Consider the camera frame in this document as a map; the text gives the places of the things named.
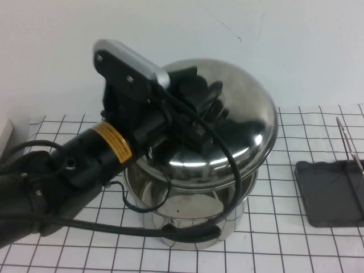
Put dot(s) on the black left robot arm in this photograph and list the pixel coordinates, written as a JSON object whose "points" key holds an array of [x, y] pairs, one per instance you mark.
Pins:
{"points": [[57, 176]]}

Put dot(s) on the stainless steel cooking pot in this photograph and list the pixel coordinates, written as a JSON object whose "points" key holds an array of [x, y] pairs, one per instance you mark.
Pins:
{"points": [[233, 227]]}

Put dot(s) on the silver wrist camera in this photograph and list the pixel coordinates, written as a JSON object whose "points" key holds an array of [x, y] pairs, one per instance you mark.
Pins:
{"points": [[136, 59]]}

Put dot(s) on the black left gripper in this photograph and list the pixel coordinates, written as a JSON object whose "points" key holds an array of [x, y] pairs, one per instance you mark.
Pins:
{"points": [[148, 125]]}

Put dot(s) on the white black checked tablecloth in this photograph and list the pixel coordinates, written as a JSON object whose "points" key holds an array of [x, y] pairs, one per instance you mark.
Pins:
{"points": [[284, 142]]}

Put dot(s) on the steel pot lid black knob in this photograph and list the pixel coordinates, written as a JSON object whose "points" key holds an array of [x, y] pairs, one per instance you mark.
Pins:
{"points": [[250, 113]]}

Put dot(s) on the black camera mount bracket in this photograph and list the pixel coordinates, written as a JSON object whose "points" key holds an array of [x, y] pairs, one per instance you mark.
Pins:
{"points": [[119, 74]]}

